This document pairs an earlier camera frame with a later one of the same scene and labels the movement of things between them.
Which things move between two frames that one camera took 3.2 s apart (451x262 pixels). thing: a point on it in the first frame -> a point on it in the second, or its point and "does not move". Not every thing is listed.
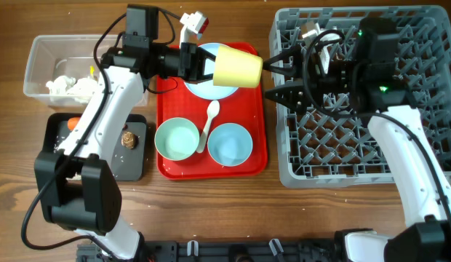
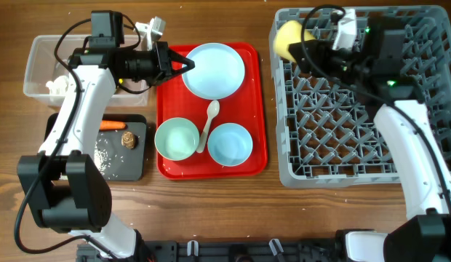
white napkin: x=60 y=85 does not move
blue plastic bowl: x=230 y=144 does not move
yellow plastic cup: x=235 y=68 -> x=288 y=33
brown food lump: x=128 y=140 does not move
